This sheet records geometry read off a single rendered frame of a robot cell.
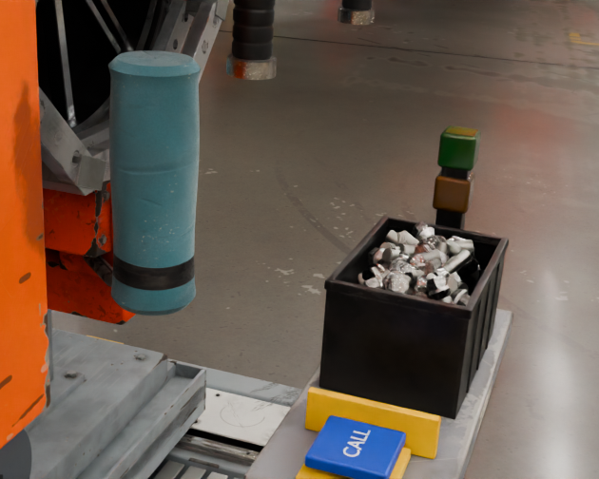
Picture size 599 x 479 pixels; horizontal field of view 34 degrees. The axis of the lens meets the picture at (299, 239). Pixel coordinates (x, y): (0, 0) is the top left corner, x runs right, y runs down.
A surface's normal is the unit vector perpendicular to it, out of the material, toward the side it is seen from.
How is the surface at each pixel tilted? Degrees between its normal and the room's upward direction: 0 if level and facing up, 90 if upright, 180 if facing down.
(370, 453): 0
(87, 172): 90
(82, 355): 0
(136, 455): 90
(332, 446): 0
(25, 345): 90
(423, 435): 90
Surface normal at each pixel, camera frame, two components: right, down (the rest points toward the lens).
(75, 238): -0.31, 0.17
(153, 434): 0.94, 0.18
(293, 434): 0.06, -0.93
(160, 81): 0.21, 0.55
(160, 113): 0.23, 0.33
